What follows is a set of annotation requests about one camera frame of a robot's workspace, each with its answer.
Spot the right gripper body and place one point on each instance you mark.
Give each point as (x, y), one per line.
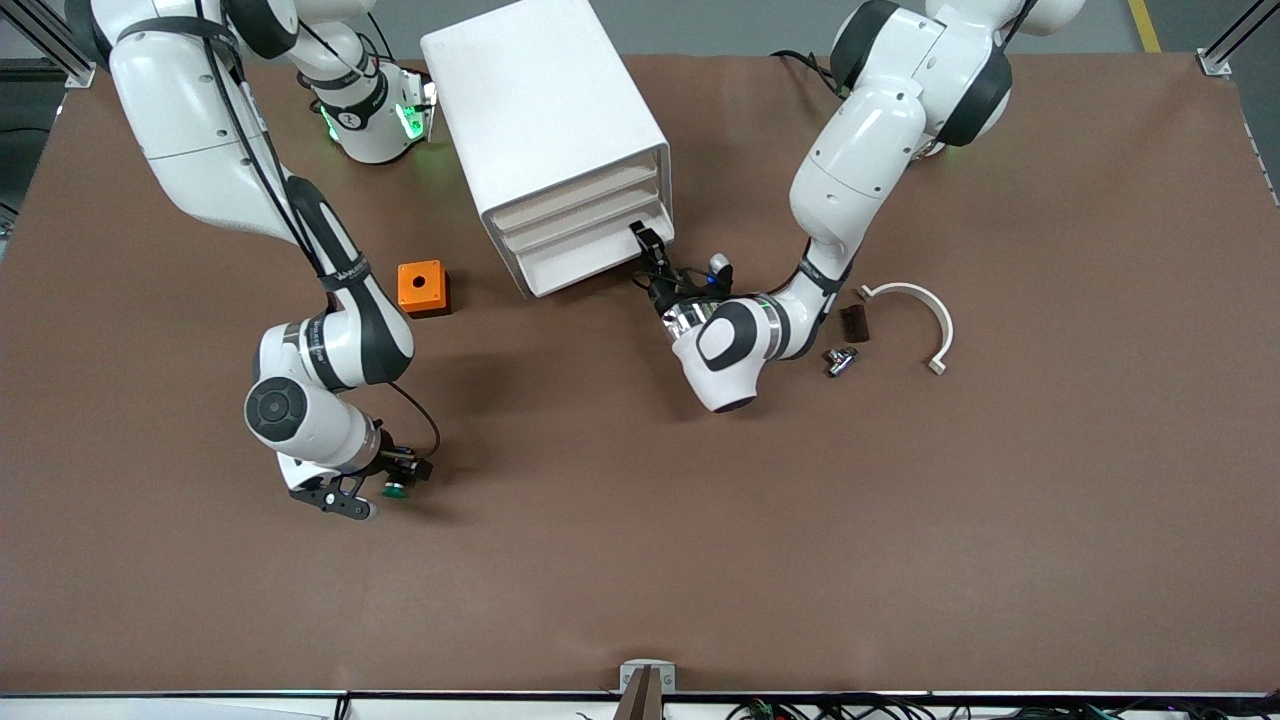
(398, 463)

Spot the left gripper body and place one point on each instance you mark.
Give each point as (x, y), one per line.
(665, 293)

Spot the green push button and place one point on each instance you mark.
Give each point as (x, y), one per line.
(396, 490)

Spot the white cabinet drawer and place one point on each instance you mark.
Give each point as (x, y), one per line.
(575, 221)
(575, 238)
(575, 199)
(590, 265)

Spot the white four-drawer cabinet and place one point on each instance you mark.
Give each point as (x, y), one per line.
(540, 100)

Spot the silver metal fitting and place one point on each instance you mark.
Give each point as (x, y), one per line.
(840, 363)

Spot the brown terminal block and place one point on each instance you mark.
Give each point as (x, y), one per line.
(856, 324)

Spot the brown table mat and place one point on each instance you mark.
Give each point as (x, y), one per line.
(640, 500)

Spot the orange button enclosure box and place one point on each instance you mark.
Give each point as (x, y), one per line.
(420, 285)

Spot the white curved plastic bracket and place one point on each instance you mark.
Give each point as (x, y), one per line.
(940, 320)

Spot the grey metal mount bracket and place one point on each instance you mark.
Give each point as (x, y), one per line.
(628, 675)

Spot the aluminium frame post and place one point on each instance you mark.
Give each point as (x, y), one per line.
(78, 75)
(1215, 65)

